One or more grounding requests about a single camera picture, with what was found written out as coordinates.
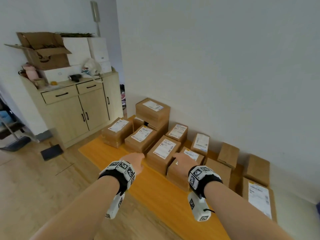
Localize person's right hand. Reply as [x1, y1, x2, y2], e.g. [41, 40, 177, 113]
[172, 152, 199, 175]

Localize person's left hand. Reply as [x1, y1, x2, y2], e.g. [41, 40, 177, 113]
[120, 152, 145, 176]

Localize pile of brown cardboard parcels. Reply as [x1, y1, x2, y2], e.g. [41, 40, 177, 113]
[101, 98, 277, 223]

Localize person's right forearm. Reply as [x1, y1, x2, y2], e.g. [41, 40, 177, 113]
[204, 181, 294, 240]

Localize person's left forearm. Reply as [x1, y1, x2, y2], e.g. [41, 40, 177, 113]
[30, 175, 120, 240]

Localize open cardboard box on cabinet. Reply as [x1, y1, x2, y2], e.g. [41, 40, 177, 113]
[4, 32, 72, 71]

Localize black wristband with marker tags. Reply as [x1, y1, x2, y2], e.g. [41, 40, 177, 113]
[98, 160, 136, 195]
[188, 165, 223, 199]

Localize orange wooden table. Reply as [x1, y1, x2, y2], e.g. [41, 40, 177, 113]
[79, 115, 232, 240]

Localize beige cabinet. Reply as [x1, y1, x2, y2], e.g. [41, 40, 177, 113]
[20, 71, 124, 149]

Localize dark floor object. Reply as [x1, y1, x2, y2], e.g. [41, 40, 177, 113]
[41, 143, 64, 162]

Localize large white carton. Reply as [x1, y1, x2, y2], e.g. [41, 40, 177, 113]
[44, 64, 84, 83]
[62, 37, 92, 67]
[87, 37, 109, 63]
[99, 61, 112, 74]

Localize white plastic bag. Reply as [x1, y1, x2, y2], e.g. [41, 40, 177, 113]
[81, 58, 103, 83]

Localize dark broom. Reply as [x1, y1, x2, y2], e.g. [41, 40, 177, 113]
[0, 115, 32, 152]

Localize pink bottle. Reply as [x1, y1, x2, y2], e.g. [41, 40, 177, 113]
[22, 63, 40, 81]

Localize dark green plant sprigs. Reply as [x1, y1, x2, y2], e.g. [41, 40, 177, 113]
[56, 32, 95, 38]

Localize white marker-tagged wrist camera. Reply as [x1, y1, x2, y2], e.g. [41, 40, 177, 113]
[187, 192, 212, 222]
[105, 192, 125, 220]

